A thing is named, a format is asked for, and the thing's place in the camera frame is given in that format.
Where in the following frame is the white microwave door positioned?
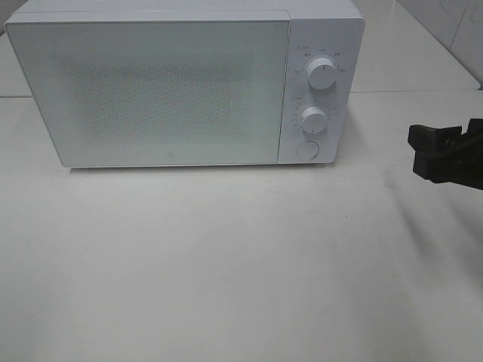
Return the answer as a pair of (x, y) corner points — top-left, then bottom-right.
(7, 21), (289, 167)

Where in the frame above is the upper white power knob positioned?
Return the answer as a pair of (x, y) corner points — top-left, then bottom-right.
(306, 55), (338, 91)

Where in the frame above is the white timer knob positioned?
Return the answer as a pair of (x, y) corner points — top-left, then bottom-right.
(300, 106), (328, 134)

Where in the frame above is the round white door button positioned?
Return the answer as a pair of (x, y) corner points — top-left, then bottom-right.
(296, 141), (319, 160)

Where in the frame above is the white microwave oven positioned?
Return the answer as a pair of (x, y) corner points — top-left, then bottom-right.
(5, 1), (365, 167)

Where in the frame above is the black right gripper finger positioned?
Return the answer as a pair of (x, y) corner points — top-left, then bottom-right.
(408, 118), (482, 153)
(413, 146), (482, 190)

